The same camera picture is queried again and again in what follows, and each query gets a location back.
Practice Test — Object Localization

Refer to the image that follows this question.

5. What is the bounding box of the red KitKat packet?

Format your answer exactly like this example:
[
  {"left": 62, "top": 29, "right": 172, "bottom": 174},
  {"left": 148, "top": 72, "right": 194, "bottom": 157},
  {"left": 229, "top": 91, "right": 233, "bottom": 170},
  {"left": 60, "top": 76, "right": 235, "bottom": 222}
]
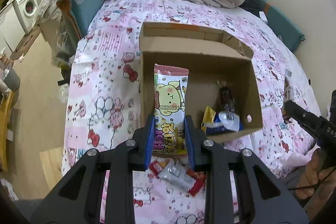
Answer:
[{"left": 149, "top": 159, "right": 169, "bottom": 177}]

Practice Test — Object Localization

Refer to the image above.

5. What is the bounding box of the pink Hello Kitty bedsheet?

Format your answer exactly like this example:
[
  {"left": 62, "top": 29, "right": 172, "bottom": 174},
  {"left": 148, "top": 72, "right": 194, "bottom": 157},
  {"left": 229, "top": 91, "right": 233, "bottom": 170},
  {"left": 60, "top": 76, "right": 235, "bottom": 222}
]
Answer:
[{"left": 62, "top": 0, "right": 320, "bottom": 187}]

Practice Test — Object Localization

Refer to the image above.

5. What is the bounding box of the dark brown snack packet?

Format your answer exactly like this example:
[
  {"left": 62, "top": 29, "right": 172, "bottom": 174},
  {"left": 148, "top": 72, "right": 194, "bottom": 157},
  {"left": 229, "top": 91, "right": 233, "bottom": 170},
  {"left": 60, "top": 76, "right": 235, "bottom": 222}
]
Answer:
[{"left": 218, "top": 86, "right": 236, "bottom": 113}]

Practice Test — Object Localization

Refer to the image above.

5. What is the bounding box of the right hand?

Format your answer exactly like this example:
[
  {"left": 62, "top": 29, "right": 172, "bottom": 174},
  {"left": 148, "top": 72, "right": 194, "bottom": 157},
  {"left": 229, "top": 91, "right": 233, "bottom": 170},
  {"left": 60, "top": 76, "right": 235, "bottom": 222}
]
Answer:
[{"left": 295, "top": 148, "right": 331, "bottom": 200}]

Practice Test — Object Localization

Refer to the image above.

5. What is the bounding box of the white red chocolate bar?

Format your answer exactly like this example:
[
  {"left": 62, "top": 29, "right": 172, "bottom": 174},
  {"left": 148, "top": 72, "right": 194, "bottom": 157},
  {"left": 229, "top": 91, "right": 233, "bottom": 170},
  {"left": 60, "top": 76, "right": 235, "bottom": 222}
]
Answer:
[{"left": 158, "top": 161, "right": 206, "bottom": 196}]

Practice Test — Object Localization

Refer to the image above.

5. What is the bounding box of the brown cardboard box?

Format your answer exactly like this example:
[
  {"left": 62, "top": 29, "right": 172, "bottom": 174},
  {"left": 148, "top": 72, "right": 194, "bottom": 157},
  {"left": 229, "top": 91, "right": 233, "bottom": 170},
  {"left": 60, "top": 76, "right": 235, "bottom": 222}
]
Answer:
[{"left": 139, "top": 22, "right": 263, "bottom": 143}]

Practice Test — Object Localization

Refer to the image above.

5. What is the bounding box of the yellow bear snack packet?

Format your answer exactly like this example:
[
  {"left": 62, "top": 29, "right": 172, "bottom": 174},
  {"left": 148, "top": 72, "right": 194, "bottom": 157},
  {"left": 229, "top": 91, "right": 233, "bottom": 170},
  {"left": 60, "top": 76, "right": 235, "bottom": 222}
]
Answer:
[{"left": 153, "top": 64, "right": 189, "bottom": 156}]

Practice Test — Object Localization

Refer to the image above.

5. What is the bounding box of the teal mat by wall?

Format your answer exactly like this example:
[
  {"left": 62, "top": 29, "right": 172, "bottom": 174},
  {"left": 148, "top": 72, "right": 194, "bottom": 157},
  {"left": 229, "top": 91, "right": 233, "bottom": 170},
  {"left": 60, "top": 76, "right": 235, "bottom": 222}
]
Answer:
[{"left": 240, "top": 0, "right": 306, "bottom": 53}]

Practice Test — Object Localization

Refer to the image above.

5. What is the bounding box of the blue yellow snack bag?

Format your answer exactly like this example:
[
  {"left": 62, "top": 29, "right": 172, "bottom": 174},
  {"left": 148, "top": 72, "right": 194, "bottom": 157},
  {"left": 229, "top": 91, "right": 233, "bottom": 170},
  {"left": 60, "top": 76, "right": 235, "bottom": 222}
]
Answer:
[{"left": 201, "top": 106, "right": 244, "bottom": 135}]

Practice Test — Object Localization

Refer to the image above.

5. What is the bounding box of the white washing machine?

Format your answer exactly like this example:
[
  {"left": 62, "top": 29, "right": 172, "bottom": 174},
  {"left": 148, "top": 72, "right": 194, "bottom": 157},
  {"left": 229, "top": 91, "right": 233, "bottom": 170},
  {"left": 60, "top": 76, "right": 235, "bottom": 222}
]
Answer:
[{"left": 13, "top": 0, "right": 38, "bottom": 35}]

